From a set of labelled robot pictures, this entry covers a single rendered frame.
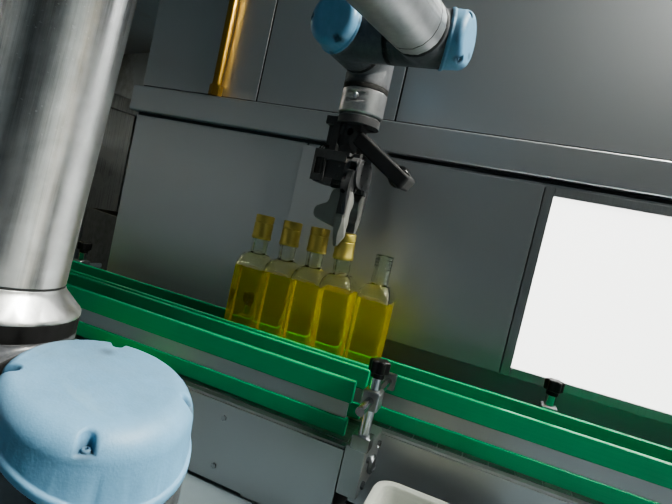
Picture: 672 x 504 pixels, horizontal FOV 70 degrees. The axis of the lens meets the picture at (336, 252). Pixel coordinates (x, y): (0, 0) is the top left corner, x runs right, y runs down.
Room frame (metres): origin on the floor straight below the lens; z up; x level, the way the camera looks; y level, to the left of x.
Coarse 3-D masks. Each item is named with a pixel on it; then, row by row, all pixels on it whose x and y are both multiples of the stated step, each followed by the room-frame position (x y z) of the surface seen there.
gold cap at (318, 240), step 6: (312, 228) 0.82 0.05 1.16; (318, 228) 0.82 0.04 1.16; (312, 234) 0.82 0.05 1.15; (318, 234) 0.81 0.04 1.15; (324, 234) 0.82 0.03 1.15; (312, 240) 0.82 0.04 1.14; (318, 240) 0.81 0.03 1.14; (324, 240) 0.82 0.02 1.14; (312, 246) 0.82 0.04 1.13; (318, 246) 0.81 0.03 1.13; (324, 246) 0.82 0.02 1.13; (318, 252) 0.81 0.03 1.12; (324, 252) 0.82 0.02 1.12
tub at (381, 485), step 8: (376, 488) 0.62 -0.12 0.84; (384, 488) 0.63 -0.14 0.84; (392, 488) 0.64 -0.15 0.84; (400, 488) 0.64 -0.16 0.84; (408, 488) 0.64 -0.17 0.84; (368, 496) 0.60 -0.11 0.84; (376, 496) 0.60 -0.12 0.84; (384, 496) 0.63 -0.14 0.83; (392, 496) 0.64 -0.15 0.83; (400, 496) 0.63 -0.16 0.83; (408, 496) 0.63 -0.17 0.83; (416, 496) 0.63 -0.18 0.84; (424, 496) 0.63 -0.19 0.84
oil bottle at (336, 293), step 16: (320, 288) 0.78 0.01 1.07; (336, 288) 0.77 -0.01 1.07; (352, 288) 0.79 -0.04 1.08; (320, 304) 0.78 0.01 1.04; (336, 304) 0.77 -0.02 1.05; (352, 304) 0.80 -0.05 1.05; (320, 320) 0.78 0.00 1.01; (336, 320) 0.77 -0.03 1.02; (320, 336) 0.79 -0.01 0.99; (336, 336) 0.78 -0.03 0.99; (336, 352) 0.78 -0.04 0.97
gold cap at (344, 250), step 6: (348, 234) 0.78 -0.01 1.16; (354, 234) 0.79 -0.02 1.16; (342, 240) 0.78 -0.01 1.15; (348, 240) 0.78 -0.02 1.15; (354, 240) 0.79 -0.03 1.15; (336, 246) 0.79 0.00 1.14; (342, 246) 0.78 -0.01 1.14; (348, 246) 0.78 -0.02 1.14; (354, 246) 0.79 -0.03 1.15; (336, 252) 0.79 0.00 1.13; (342, 252) 0.78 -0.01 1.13; (348, 252) 0.78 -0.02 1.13; (336, 258) 0.78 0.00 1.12; (342, 258) 0.78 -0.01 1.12; (348, 258) 0.78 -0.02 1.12
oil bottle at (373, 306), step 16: (368, 288) 0.78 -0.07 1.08; (384, 288) 0.78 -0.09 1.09; (368, 304) 0.77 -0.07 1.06; (384, 304) 0.76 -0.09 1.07; (352, 320) 0.78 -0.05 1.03; (368, 320) 0.77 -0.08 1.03; (384, 320) 0.77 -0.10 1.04; (352, 336) 0.78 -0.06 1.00; (368, 336) 0.77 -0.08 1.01; (384, 336) 0.79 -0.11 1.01; (352, 352) 0.77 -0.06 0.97; (368, 352) 0.76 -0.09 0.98
